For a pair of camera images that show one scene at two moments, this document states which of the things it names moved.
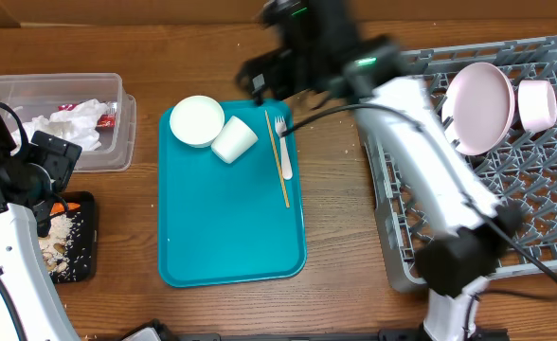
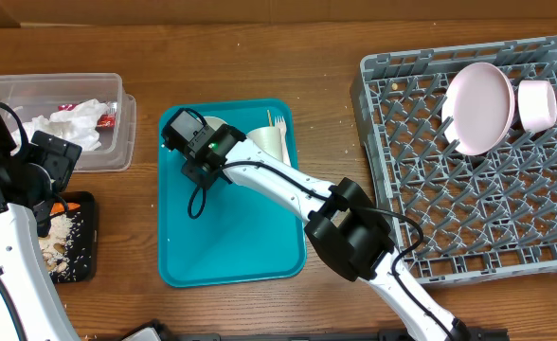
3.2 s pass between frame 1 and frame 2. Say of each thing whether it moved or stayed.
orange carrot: stayed
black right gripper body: moved
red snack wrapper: stayed
